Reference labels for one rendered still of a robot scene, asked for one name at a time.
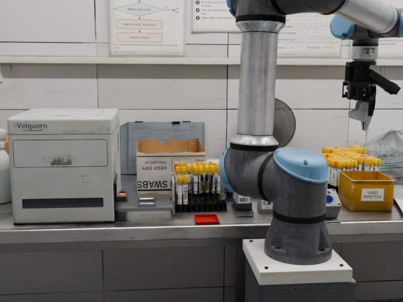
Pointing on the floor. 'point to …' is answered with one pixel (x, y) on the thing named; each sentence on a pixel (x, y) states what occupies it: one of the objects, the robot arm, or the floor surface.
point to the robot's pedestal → (297, 290)
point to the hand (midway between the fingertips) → (366, 126)
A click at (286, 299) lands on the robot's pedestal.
